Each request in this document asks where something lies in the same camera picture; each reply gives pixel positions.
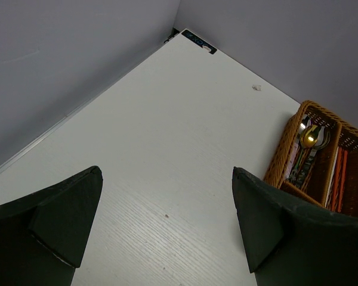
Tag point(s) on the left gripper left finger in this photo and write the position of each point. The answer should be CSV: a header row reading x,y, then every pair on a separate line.
x,y
43,235

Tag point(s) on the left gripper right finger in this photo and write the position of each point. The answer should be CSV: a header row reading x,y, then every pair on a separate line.
x,y
289,241

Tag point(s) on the long orange chopstick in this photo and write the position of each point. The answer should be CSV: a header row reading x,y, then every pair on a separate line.
x,y
337,179

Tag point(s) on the gold rainbow spoon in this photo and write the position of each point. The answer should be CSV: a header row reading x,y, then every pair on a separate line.
x,y
308,139

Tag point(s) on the short orange chopstick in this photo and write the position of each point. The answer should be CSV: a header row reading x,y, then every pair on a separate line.
x,y
342,180

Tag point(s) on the wicker cutlery tray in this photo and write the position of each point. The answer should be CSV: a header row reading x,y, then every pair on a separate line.
x,y
316,185

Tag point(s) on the dark spoon in tray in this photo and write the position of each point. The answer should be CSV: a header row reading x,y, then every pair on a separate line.
x,y
321,136

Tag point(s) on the white scrap on table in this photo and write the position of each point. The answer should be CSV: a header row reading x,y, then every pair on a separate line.
x,y
256,87

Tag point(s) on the left blue table label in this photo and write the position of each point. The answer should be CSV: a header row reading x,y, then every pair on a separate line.
x,y
199,41

